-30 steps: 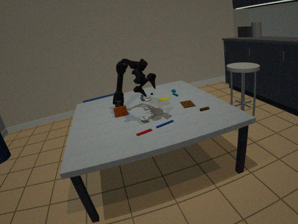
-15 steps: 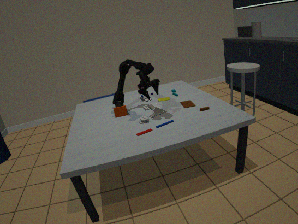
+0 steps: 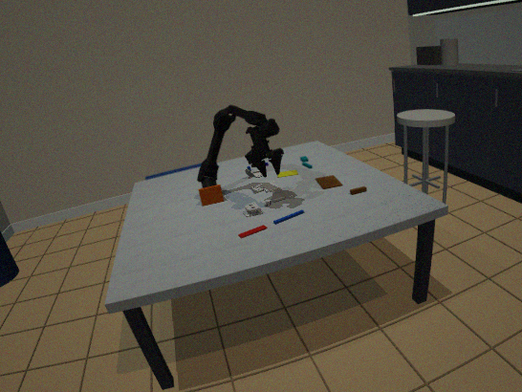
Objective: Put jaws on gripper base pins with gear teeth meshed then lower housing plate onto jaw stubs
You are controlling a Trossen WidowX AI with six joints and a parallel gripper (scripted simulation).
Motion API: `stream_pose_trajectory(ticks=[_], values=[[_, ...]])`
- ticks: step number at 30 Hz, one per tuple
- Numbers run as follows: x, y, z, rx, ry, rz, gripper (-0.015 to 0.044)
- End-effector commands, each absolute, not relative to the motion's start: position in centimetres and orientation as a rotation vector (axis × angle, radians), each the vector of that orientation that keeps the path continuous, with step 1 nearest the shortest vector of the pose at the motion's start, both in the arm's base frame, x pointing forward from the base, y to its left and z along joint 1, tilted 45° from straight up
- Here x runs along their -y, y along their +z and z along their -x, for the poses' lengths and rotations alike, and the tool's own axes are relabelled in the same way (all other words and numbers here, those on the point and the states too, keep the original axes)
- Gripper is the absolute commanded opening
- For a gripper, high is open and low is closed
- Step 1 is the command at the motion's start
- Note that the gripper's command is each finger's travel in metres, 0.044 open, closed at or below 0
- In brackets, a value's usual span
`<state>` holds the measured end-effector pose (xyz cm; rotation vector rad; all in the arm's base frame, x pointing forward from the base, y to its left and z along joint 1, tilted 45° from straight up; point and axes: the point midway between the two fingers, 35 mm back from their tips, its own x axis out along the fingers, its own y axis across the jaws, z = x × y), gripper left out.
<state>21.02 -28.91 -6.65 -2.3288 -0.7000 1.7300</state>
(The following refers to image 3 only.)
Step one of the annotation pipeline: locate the yellow square plate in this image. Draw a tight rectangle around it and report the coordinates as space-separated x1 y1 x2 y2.
277 170 298 178

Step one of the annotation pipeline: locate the blue rectangular bar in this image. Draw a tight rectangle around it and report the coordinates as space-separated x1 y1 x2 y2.
273 210 304 224

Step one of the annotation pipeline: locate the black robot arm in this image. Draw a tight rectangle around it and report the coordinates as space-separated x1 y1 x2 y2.
197 105 279 188

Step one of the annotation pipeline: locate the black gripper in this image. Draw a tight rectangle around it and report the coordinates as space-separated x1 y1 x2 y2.
249 139 284 177

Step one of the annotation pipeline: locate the red flat bar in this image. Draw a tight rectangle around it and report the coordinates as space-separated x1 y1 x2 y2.
238 225 267 238

